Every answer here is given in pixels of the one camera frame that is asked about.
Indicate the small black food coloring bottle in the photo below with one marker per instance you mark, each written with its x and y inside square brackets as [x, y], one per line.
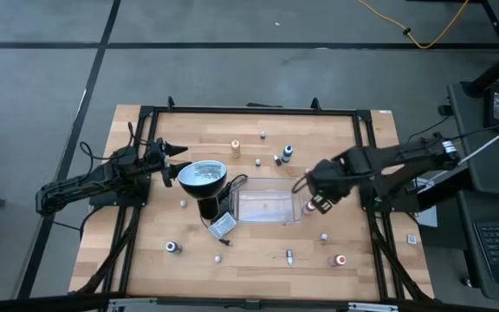
[278, 160]

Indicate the black front rail with brackets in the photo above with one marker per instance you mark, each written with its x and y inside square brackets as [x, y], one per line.
[37, 305]

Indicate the black aluminium table frame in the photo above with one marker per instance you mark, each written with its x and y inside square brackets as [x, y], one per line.
[275, 111]

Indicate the large yellow food coloring bottle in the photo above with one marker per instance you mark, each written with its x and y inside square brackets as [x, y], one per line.
[235, 149]

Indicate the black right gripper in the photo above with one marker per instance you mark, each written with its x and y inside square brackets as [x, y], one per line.
[332, 177]

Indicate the large red food coloring bottle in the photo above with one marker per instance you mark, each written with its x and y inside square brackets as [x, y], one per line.
[339, 260]

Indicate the black side desk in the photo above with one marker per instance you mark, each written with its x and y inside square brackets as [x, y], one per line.
[477, 173]

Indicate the large purple food coloring bottle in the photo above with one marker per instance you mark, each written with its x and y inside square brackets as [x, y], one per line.
[171, 247]

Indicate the black floor plug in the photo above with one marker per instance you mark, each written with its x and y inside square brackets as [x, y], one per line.
[444, 109]

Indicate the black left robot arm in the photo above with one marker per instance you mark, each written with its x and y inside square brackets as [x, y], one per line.
[80, 184]

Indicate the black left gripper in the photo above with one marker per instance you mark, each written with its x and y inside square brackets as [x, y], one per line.
[156, 156]

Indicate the small white code tag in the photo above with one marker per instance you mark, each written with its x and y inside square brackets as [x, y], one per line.
[412, 239]

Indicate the black keyboard desk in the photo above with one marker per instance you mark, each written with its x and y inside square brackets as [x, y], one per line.
[466, 242]

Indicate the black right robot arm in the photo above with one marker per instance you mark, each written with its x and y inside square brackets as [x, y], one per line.
[405, 156]

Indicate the black gooseneck desk lamp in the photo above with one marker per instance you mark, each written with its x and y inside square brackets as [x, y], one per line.
[208, 208]

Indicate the clear plastic container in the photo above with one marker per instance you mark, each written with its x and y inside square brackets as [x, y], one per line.
[271, 203]

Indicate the black desk leg beam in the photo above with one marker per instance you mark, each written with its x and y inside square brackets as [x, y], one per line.
[496, 69]

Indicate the large blue food coloring bottle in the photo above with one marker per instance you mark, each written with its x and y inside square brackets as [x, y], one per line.
[287, 154]

